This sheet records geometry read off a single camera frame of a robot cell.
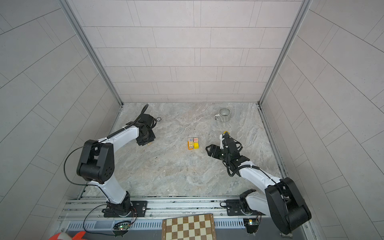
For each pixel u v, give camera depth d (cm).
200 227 64
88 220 69
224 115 108
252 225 68
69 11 72
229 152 65
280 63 92
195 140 91
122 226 64
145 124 74
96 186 50
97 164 46
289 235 63
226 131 99
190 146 89
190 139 92
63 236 59
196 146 91
